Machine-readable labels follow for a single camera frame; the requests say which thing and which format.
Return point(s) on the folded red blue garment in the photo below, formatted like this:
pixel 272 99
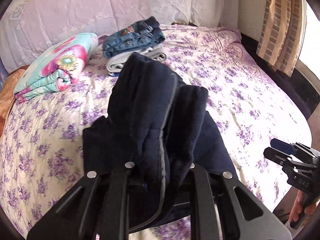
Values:
pixel 114 74

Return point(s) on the colourful floral folded quilt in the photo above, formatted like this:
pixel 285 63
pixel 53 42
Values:
pixel 57 68

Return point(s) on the dark navy pants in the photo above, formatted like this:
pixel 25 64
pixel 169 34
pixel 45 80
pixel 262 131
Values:
pixel 160 124

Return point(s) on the folded blue jeans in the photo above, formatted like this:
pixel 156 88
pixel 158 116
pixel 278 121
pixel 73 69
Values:
pixel 140 35

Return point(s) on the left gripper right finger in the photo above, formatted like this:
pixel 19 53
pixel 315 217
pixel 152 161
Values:
pixel 223 208

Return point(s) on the folded grey garment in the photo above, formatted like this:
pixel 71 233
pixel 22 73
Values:
pixel 115 64

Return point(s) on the white lace headboard cover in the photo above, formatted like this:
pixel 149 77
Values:
pixel 29 27

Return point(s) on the right hand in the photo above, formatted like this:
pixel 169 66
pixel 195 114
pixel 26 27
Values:
pixel 298 208

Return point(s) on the yellow brick pattern curtain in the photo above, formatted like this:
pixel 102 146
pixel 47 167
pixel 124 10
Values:
pixel 282 34

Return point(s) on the brown wooden bedside furniture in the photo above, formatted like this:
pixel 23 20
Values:
pixel 7 95

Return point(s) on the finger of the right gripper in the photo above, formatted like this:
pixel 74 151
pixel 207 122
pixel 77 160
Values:
pixel 283 146
pixel 277 157

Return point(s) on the blue floral pillow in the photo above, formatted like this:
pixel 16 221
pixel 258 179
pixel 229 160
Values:
pixel 3 74

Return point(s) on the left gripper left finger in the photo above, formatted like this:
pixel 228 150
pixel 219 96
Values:
pixel 96 207

